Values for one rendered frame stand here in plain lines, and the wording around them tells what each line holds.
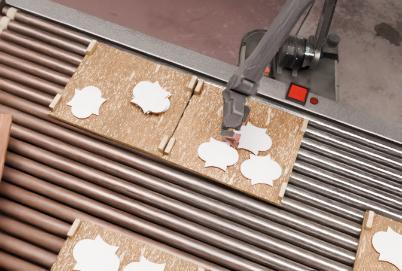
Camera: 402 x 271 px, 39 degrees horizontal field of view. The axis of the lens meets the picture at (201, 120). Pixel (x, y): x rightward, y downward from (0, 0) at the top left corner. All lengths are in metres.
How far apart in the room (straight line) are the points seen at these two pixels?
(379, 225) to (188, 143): 0.67
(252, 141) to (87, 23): 0.79
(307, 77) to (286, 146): 1.13
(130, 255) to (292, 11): 0.84
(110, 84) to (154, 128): 0.23
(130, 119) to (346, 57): 1.92
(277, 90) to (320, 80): 0.99
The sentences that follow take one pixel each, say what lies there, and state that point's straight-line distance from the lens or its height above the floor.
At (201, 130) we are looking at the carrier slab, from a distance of 1.90.
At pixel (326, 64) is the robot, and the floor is 0.24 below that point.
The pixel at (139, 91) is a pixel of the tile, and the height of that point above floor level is 0.97.
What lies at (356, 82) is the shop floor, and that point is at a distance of 3.44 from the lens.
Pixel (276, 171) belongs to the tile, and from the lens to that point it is 1.86.
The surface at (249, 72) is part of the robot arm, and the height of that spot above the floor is 1.25.
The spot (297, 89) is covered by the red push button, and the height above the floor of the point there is 0.93.
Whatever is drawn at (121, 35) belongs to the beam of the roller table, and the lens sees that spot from 2.16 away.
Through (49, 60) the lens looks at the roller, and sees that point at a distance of 2.10.
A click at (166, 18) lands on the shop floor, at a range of 3.49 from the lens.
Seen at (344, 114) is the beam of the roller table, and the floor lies 0.92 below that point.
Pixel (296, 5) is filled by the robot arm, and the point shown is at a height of 1.46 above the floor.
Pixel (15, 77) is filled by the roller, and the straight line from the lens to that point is 2.08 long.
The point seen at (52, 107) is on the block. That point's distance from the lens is 1.92.
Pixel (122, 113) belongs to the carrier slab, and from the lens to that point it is 1.92.
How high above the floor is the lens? 2.54
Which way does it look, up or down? 56 degrees down
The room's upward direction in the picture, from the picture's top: 11 degrees clockwise
